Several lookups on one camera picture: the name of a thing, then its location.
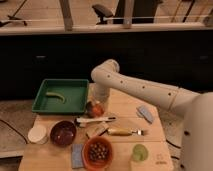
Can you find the dark red bowl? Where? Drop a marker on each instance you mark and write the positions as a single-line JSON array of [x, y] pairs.
[[63, 133]]

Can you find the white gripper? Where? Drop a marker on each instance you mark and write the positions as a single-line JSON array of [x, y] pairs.
[[100, 95]]

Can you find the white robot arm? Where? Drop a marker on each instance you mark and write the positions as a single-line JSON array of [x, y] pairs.
[[196, 109]]

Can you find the green plastic cup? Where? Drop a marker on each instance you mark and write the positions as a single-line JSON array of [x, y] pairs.
[[140, 153]]

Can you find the white handled knife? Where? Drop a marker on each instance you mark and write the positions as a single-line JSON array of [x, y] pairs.
[[82, 121]]

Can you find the green banana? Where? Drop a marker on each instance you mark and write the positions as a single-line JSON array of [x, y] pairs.
[[56, 95]]

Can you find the green plastic tray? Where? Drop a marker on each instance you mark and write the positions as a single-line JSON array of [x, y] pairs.
[[74, 90]]

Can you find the small metal cup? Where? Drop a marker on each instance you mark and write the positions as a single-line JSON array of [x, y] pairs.
[[89, 108]]

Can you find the orange bowl of nuts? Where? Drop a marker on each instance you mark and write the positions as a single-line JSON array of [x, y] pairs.
[[97, 154]]

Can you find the blue grey cloth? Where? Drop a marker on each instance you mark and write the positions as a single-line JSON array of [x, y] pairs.
[[143, 111]]

